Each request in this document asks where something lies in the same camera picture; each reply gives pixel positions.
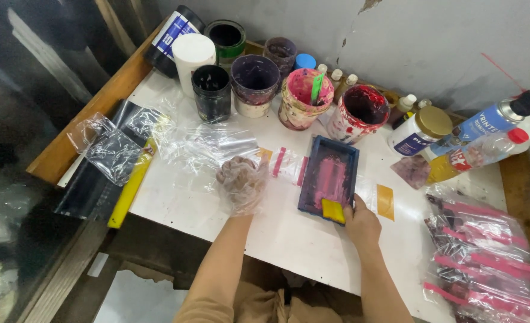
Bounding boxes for black jar blue white label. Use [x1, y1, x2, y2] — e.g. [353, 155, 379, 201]
[143, 5, 206, 79]

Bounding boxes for blue capped container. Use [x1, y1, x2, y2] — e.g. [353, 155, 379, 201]
[294, 53, 318, 71]

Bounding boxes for pile of pink strip bags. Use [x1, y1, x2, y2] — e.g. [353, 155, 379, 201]
[421, 188, 530, 323]

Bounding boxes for pink stained ink tub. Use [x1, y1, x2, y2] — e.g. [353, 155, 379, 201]
[278, 68, 335, 132]

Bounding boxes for person's left hand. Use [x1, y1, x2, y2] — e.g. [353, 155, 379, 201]
[215, 155, 270, 219]

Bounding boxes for white plastic jar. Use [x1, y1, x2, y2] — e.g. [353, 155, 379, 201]
[171, 33, 217, 99]

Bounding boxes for long yellow tape strip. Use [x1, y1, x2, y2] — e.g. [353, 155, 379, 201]
[376, 183, 395, 222]

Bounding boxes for dark bottle with white cap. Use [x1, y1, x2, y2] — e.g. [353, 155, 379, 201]
[388, 94, 417, 127]

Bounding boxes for person's right hand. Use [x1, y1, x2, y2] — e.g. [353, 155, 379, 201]
[342, 194, 382, 252]

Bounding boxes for wooden table frame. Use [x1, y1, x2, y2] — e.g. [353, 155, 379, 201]
[25, 17, 172, 185]

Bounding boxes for person's beige clothing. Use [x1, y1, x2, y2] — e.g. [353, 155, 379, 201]
[231, 279, 365, 323]

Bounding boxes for clear plastic sheets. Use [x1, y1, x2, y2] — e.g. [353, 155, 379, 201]
[152, 102, 262, 181]

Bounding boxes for clear bottle with red cap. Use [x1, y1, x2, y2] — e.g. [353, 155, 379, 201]
[427, 127, 530, 184]

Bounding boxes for crumpled clear plastic bag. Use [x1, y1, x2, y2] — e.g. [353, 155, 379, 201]
[66, 112, 145, 187]

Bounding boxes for green stirring stick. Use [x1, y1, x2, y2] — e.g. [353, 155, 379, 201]
[310, 72, 325, 106]

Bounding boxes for long yellow bar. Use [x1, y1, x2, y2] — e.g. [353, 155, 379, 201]
[107, 136, 158, 230]

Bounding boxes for green rimmed tin can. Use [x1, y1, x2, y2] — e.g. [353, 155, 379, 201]
[203, 19, 247, 73]

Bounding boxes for small purple stained cup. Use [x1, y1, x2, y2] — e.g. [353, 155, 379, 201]
[263, 37, 298, 80]

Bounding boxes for small yellow squeegee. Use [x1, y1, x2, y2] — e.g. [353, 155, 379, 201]
[321, 198, 347, 225]

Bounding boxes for blue spray can black nozzle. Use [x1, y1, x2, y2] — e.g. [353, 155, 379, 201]
[426, 89, 530, 160]

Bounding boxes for large purple stained ink tub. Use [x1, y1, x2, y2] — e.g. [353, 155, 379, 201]
[230, 54, 281, 119]

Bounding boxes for black plastic sheet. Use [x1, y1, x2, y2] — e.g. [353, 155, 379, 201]
[53, 99, 168, 222]

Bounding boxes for stained purple rag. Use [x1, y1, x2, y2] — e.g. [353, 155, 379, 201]
[390, 154, 432, 190]

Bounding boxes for black ink jar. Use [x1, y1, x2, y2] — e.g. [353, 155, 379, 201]
[191, 65, 232, 124]

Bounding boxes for blue screen printing frame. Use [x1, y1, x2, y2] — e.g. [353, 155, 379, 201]
[297, 135, 360, 226]

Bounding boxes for clear zip bag red strip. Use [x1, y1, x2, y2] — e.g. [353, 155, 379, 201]
[271, 146, 311, 187]

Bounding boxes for white bottle with gold cap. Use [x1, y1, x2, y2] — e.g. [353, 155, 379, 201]
[387, 105, 453, 157]

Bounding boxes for red stained ink tub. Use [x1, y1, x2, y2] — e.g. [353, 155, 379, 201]
[326, 85, 391, 145]

